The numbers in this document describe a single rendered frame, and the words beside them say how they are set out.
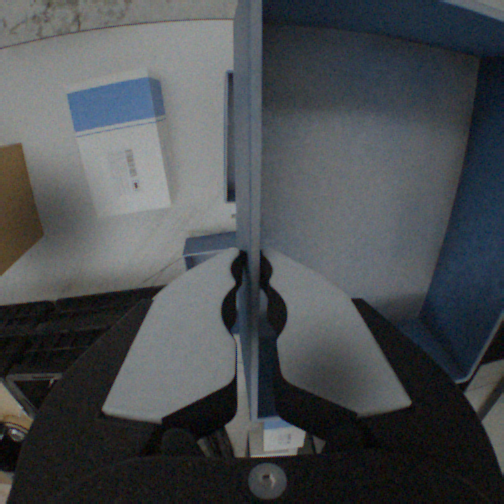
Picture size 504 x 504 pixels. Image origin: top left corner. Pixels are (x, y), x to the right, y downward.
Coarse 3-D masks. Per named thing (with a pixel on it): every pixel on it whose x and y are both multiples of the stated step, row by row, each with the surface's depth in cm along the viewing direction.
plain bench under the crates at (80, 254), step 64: (0, 64) 38; (64, 64) 40; (128, 64) 42; (192, 64) 43; (0, 128) 43; (64, 128) 45; (192, 128) 48; (64, 192) 50; (192, 192) 53; (64, 256) 56; (128, 256) 57
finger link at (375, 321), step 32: (384, 320) 8; (384, 352) 7; (416, 352) 7; (416, 384) 6; (448, 384) 6; (384, 416) 5; (416, 416) 5; (448, 416) 5; (384, 448) 5; (416, 448) 5; (448, 448) 5; (480, 448) 4; (480, 480) 4
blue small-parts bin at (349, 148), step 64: (256, 0) 7; (320, 0) 9; (384, 0) 8; (448, 0) 7; (256, 64) 8; (320, 64) 14; (384, 64) 14; (448, 64) 14; (256, 128) 9; (320, 128) 15; (384, 128) 15; (448, 128) 16; (256, 192) 10; (320, 192) 17; (384, 192) 17; (448, 192) 18; (256, 256) 11; (320, 256) 19; (384, 256) 19; (448, 256) 19; (256, 320) 12; (448, 320) 19; (256, 384) 14
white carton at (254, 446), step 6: (252, 432) 90; (258, 432) 90; (252, 438) 88; (258, 438) 88; (246, 444) 93; (252, 444) 86; (258, 444) 86; (246, 450) 93; (252, 450) 84; (258, 450) 84; (276, 450) 85; (282, 450) 85; (288, 450) 85; (246, 456) 93; (252, 456) 83; (258, 456) 83; (264, 456) 84
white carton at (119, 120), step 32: (96, 96) 36; (128, 96) 37; (160, 96) 43; (96, 128) 38; (128, 128) 39; (160, 128) 42; (96, 160) 40; (128, 160) 41; (160, 160) 41; (96, 192) 42; (128, 192) 43; (160, 192) 43
